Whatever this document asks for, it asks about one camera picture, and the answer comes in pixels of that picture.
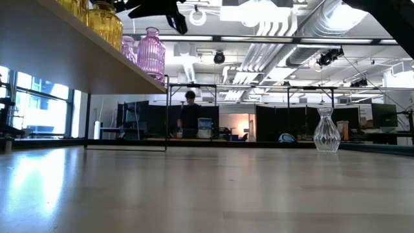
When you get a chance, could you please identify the silver ventilation duct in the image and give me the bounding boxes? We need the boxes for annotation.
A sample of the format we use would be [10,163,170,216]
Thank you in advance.
[286,1,369,67]

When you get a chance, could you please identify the black monitor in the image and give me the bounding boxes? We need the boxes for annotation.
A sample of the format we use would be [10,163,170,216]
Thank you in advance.
[116,100,150,130]
[371,103,398,128]

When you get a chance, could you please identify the pink wavy-ribbed bulb vase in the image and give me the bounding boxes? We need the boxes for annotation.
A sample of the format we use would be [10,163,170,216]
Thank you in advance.
[121,35,138,65]

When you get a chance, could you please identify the blue white round object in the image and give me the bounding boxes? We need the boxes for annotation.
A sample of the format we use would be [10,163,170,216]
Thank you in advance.
[278,132,298,143]

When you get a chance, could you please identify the black overhead crossbar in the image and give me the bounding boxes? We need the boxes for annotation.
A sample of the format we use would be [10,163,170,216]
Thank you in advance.
[124,34,414,46]

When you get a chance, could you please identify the large yellow ribbed vase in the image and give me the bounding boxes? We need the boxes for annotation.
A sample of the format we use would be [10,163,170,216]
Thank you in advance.
[54,0,90,26]

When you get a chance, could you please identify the black ceiling dome camera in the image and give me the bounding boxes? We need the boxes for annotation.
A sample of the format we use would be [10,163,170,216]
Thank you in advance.
[213,50,226,65]

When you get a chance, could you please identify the person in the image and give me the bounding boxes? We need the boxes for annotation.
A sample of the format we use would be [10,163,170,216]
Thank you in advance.
[177,90,203,139]

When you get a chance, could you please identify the light wooden board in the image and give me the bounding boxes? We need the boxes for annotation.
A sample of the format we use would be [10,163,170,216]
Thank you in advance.
[0,0,171,152]

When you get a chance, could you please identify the tan cardboard box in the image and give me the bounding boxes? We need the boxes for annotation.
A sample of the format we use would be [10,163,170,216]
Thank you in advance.
[336,120,350,141]

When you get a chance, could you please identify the small yellow ribbed vase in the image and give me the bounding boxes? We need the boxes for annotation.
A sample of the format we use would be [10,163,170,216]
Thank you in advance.
[88,1,124,52]

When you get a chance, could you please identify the black room divider panels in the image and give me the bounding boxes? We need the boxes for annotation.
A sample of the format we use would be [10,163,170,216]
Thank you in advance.
[255,105,360,142]

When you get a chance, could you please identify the pink ribbed bottle vase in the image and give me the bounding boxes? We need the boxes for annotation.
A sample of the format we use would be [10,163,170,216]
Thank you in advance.
[136,27,167,85]

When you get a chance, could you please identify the black ceiling spotlight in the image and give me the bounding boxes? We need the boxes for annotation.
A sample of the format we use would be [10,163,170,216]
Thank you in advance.
[316,47,345,67]

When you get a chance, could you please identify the black background table frame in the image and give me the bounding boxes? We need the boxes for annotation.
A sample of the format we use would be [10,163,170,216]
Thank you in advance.
[284,85,339,106]

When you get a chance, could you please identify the tiny clear glass vase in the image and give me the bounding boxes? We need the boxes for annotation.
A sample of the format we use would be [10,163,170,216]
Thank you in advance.
[312,107,342,153]

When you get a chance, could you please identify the large bright window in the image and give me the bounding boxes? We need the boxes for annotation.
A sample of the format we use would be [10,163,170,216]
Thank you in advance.
[0,63,82,139]

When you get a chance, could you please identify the blue and white box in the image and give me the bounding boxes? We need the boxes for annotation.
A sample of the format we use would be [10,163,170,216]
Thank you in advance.
[197,117,213,139]

